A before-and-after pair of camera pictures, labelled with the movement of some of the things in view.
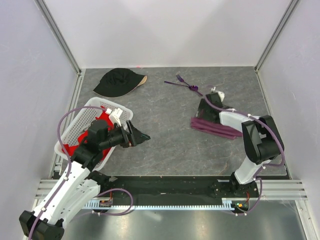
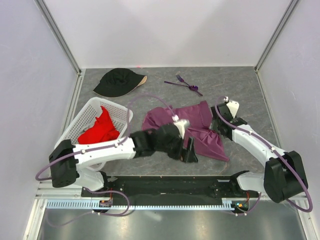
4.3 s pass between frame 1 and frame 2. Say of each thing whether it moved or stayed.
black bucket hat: stayed
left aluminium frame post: stayed
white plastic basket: stayed
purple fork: stayed
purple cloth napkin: moved
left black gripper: moved
